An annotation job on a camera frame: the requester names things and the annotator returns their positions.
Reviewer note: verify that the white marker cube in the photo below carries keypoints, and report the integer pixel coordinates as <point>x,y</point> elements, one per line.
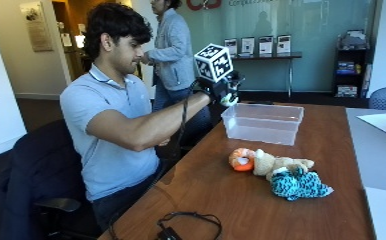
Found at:
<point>213,62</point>

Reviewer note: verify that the the person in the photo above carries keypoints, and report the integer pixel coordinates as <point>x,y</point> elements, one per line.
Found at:
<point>113,133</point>

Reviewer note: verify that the black magazine rack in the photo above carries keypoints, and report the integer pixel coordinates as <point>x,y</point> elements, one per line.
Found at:
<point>351,66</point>

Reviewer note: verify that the black office chair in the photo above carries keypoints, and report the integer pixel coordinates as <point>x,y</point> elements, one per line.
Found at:
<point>37,186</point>

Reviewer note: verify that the wall plaque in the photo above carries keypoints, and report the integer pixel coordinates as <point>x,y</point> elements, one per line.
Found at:
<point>36,26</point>

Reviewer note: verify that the black adapter box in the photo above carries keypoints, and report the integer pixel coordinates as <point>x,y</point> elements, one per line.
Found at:
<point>167,234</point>

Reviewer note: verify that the beige plush teddy bear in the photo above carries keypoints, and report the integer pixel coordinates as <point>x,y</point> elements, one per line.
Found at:
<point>274,164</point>

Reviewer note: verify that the orange plush toy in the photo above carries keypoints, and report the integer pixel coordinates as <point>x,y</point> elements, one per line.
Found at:
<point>241,159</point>

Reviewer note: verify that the framed brochure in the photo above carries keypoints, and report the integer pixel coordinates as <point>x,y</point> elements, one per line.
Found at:
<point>247,45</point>
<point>266,44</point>
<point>283,43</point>
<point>230,46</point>

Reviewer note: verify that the clear plastic bin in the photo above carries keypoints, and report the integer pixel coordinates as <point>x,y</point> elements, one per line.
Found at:
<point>262,123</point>

